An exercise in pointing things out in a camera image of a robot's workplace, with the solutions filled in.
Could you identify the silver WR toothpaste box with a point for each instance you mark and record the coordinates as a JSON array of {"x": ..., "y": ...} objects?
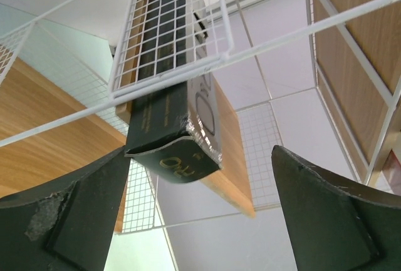
[{"x": 175, "y": 132}]

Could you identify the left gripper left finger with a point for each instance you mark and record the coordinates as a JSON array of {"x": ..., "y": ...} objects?
[{"x": 66, "y": 223}]

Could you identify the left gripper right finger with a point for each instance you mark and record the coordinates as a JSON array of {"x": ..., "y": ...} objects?
[{"x": 333, "y": 222}]

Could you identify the white wire wooden shelf rack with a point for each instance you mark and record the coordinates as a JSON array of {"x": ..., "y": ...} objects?
[{"x": 283, "y": 69}]

